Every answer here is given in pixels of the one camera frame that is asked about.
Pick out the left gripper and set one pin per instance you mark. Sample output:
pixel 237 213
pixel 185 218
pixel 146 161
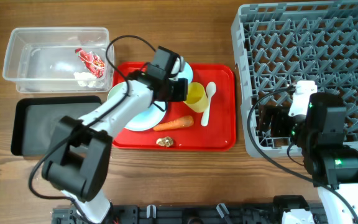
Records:
pixel 181 94

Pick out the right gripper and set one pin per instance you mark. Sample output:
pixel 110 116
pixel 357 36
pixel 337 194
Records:
pixel 268 121

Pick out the light blue bowl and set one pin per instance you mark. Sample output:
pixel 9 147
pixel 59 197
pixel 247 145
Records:
pixel 186 73

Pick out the yellow plastic cup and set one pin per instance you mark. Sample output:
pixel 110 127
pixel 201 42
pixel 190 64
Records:
pixel 196 98

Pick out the white plastic spoon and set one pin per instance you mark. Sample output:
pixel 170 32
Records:
pixel 210 91

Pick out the red snack wrapper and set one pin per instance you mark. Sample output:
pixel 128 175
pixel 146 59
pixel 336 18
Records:
pixel 92 62

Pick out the white tissue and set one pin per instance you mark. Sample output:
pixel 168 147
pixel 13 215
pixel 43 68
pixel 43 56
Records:
pixel 85 79

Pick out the green bowl with rice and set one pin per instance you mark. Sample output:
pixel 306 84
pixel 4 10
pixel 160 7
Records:
pixel 113 91

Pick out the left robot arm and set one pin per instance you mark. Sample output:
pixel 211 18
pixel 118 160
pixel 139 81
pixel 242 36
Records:
pixel 78 157

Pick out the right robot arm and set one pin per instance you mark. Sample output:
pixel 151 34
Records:
pixel 332 165

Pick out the grey dishwasher rack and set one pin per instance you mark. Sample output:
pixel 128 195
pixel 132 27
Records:
pixel 277 44

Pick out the light blue plate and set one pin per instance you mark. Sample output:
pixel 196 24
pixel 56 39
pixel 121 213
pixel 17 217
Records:
pixel 148 118

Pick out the orange carrot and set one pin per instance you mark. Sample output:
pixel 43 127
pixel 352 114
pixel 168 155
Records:
pixel 183 122

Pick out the brown walnut piece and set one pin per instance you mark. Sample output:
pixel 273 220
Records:
pixel 165 142

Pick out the red serving tray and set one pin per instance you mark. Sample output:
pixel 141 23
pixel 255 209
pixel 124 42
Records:
pixel 218 135

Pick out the clear plastic bin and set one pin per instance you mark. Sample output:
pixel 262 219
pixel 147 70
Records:
pixel 43 59

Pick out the black plastic tray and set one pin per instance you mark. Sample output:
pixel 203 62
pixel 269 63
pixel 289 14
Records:
pixel 36 118

